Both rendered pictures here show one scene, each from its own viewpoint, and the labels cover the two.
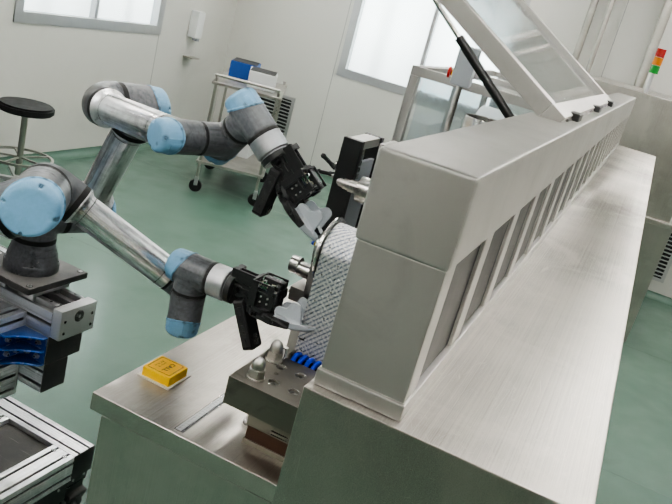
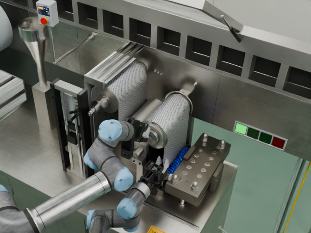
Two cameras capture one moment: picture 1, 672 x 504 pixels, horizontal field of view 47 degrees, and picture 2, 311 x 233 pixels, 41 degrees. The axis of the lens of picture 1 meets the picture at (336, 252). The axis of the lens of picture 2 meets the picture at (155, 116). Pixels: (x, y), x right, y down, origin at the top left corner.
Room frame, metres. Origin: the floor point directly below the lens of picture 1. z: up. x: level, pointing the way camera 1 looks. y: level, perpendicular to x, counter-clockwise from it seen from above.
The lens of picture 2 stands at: (1.33, 1.32, 2.47)
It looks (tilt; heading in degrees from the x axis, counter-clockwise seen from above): 40 degrees down; 279
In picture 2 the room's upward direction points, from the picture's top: 3 degrees clockwise
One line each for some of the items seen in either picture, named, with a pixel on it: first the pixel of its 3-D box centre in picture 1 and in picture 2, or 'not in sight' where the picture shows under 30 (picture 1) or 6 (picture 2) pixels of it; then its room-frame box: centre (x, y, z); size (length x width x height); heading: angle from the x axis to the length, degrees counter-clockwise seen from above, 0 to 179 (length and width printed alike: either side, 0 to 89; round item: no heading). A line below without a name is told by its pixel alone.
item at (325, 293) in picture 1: (355, 333); (175, 144); (1.45, -0.08, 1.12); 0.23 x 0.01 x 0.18; 71
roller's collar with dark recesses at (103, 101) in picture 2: (370, 193); (101, 103); (1.79, -0.04, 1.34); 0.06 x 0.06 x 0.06; 71
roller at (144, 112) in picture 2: not in sight; (143, 122); (1.62, -0.14, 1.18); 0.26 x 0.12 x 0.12; 71
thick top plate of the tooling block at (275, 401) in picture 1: (333, 415); (199, 167); (1.32, -0.08, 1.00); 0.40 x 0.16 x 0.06; 71
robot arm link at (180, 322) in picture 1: (185, 308); (127, 218); (1.59, 0.30, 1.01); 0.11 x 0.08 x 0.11; 14
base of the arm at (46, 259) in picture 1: (33, 250); not in sight; (2.00, 0.83, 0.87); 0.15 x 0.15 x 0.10
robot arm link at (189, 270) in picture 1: (193, 271); (130, 204); (1.58, 0.29, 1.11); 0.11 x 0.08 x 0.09; 71
